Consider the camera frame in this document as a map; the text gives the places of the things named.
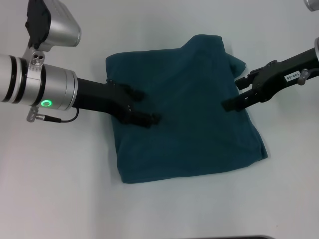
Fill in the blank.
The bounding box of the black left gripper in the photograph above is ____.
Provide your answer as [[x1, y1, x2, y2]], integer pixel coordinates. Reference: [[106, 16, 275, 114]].
[[72, 77, 162, 129]]

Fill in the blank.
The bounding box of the teal T-shirt with white print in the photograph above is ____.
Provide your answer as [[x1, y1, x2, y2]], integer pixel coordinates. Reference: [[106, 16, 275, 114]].
[[106, 34, 269, 185]]

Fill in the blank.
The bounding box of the right gripper cable with connector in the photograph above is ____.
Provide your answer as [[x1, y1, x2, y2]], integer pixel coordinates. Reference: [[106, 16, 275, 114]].
[[297, 68, 319, 87]]

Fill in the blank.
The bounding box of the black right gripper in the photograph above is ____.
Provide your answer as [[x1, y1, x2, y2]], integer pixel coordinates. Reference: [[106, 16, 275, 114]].
[[221, 47, 319, 114]]

